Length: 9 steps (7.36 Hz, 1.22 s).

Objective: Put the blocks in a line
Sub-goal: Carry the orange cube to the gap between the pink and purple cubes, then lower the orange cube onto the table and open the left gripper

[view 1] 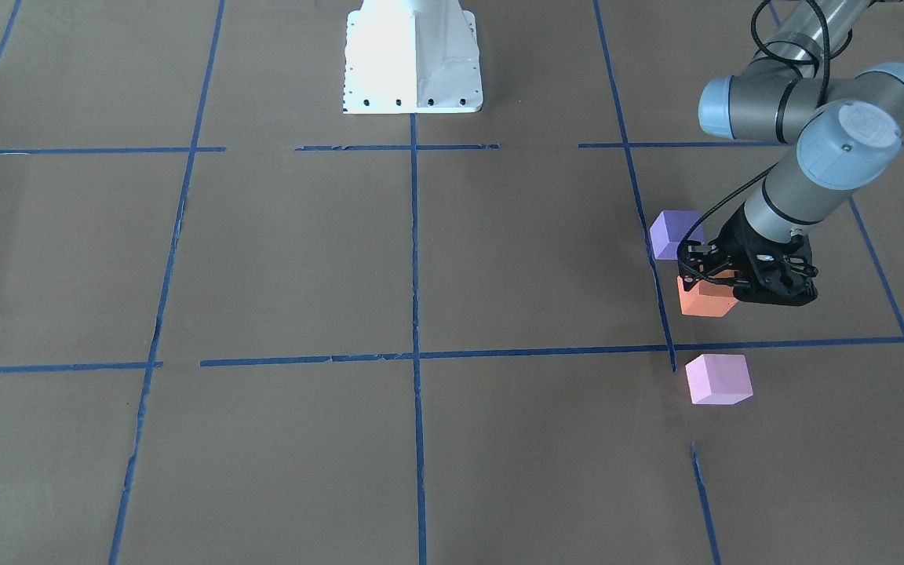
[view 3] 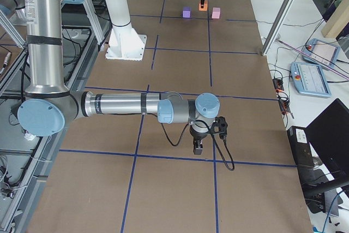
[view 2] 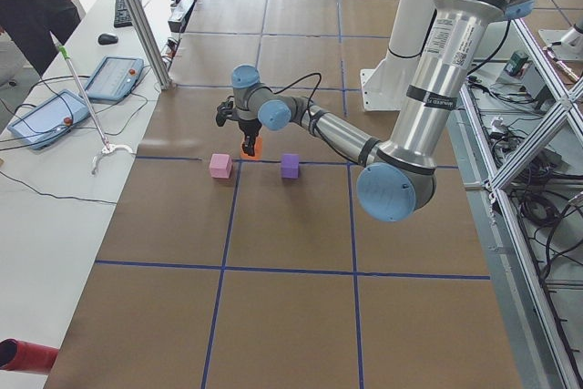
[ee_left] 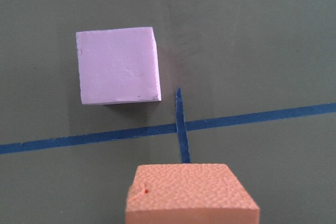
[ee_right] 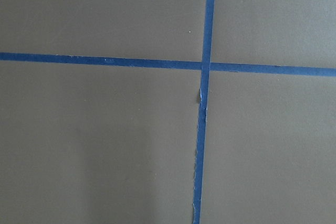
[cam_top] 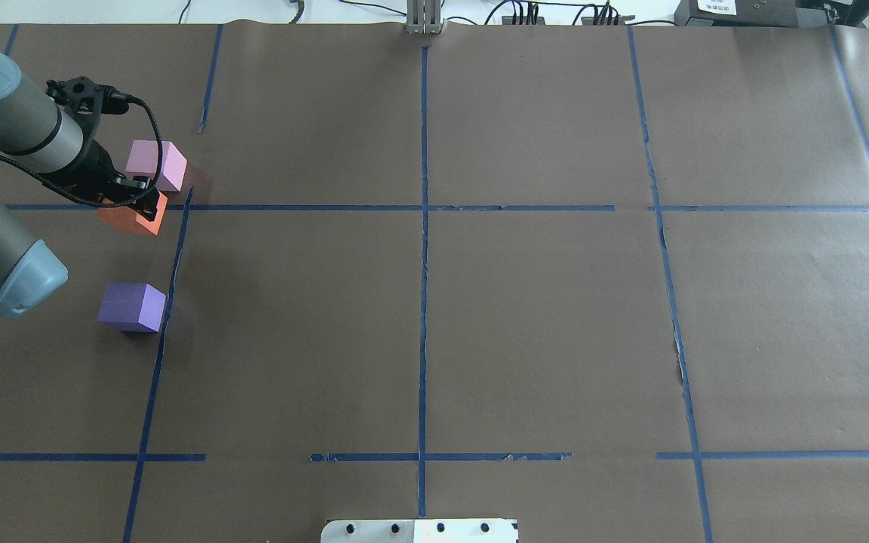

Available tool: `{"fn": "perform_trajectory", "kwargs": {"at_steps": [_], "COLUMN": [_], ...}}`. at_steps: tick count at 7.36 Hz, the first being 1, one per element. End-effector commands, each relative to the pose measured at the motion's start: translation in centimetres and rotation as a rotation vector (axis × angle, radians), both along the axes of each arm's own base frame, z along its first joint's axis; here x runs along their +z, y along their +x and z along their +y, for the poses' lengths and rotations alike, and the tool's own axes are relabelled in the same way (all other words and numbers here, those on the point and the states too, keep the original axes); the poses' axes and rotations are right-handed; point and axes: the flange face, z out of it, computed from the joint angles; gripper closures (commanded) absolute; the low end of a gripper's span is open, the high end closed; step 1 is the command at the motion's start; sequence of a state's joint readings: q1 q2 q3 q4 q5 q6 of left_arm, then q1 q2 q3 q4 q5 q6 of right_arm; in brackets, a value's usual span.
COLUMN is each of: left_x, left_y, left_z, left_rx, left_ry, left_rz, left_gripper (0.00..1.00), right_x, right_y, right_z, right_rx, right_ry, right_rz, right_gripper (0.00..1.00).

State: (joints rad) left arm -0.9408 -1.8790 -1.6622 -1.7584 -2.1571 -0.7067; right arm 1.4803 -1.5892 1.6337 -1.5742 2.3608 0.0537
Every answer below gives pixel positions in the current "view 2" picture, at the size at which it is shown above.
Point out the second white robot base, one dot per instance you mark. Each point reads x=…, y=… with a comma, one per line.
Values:
x=564, y=45

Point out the person in yellow shirt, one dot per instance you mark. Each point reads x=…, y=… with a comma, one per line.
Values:
x=35, y=26

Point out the black computer mouse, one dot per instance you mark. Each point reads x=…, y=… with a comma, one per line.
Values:
x=106, y=39

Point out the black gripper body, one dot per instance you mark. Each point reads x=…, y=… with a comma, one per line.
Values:
x=248, y=127

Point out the red cylinder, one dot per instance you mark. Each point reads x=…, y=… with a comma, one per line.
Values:
x=26, y=357

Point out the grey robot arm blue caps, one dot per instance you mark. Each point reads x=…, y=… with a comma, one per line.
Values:
x=398, y=174

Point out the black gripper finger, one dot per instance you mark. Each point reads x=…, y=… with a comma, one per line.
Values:
x=244, y=148
x=250, y=145

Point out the aluminium frame post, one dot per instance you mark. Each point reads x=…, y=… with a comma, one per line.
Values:
x=148, y=43

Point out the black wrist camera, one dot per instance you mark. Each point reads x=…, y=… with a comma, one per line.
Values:
x=226, y=111

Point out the blue teach pendant far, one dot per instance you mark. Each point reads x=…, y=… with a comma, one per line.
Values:
x=114, y=78

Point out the orange foam cube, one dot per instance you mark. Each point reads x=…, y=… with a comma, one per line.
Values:
x=258, y=150

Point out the blue teach pendant near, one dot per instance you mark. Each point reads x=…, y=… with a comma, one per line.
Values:
x=49, y=121

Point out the black keyboard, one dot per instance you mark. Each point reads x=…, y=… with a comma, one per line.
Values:
x=122, y=16

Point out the dark purple foam cube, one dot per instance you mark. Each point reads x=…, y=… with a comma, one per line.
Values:
x=290, y=166

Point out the aluminium frame rail structure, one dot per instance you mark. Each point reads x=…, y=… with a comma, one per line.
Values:
x=522, y=164

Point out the green device box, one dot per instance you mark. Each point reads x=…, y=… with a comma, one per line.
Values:
x=516, y=64

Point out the blue teach pendant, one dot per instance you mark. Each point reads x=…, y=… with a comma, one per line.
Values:
x=114, y=78
x=49, y=121

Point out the reacher grabber stick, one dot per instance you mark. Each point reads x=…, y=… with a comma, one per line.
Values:
x=108, y=147

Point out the light pink foam cube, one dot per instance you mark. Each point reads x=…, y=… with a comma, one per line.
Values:
x=220, y=166

